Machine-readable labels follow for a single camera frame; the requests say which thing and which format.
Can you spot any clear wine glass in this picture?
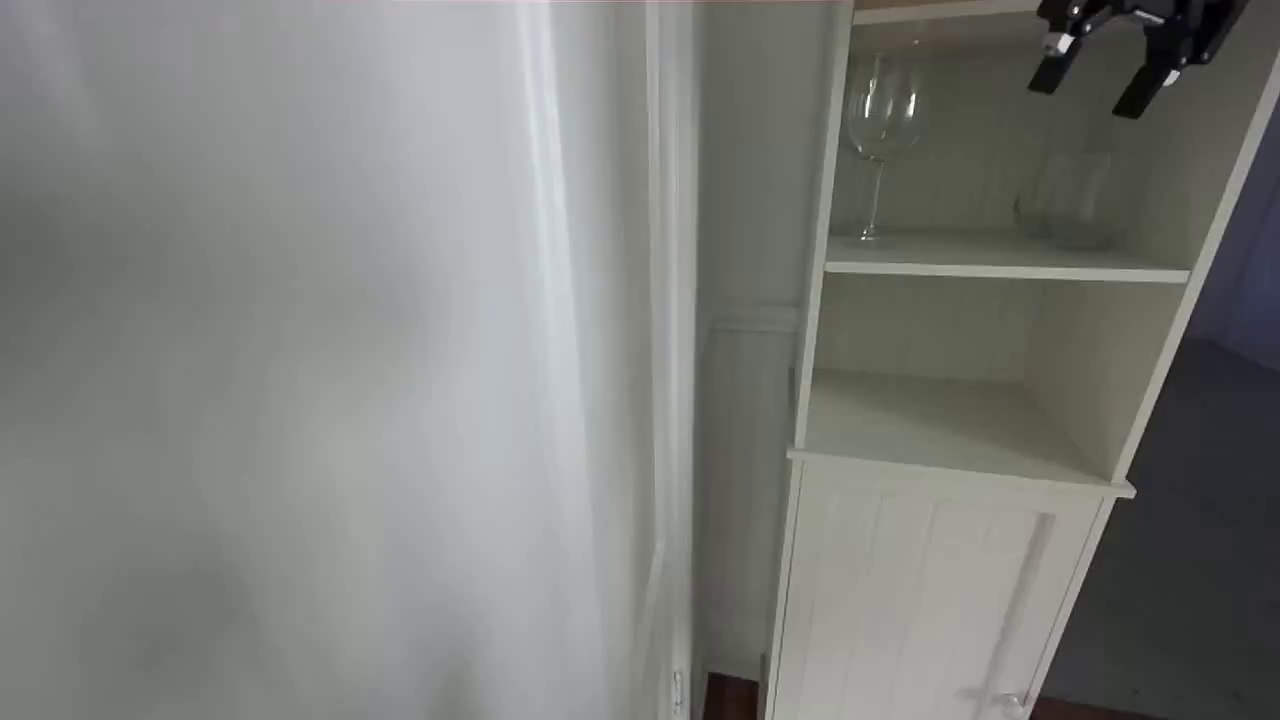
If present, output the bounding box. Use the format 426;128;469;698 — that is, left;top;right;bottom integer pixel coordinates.
840;36;926;248

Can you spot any white shelf cabinet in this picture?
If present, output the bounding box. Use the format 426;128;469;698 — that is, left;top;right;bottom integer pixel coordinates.
755;0;1280;720

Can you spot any white cabinet door handle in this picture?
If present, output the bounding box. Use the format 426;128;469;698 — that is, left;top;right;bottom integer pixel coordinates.
975;509;1061;712

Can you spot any white panelled room door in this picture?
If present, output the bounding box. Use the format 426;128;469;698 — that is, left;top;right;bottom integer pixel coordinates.
0;0;704;720

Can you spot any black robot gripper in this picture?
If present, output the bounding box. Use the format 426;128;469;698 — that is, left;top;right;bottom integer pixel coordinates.
1024;0;1252;125

